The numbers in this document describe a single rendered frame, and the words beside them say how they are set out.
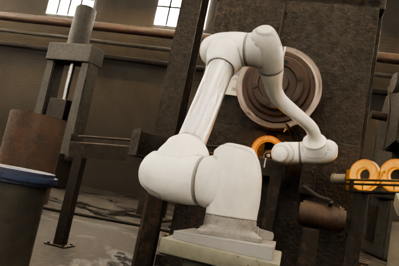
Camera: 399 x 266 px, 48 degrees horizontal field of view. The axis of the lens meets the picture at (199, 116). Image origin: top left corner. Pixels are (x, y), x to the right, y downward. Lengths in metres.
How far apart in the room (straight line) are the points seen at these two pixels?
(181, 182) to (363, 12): 1.81
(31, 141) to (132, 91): 5.02
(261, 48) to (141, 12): 8.41
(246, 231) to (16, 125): 3.76
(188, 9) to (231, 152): 4.44
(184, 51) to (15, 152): 2.23
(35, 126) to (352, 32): 3.18
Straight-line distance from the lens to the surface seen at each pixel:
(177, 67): 5.46
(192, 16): 5.64
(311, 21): 2.83
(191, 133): 1.50
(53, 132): 4.82
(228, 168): 1.32
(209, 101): 1.58
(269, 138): 2.51
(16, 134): 4.82
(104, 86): 9.83
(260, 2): 2.90
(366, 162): 2.34
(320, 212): 2.30
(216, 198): 1.33
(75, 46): 7.98
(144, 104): 9.37
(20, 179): 1.79
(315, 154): 2.06
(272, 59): 1.75
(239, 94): 2.56
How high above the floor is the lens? 0.51
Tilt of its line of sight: 8 degrees up
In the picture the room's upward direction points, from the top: 11 degrees clockwise
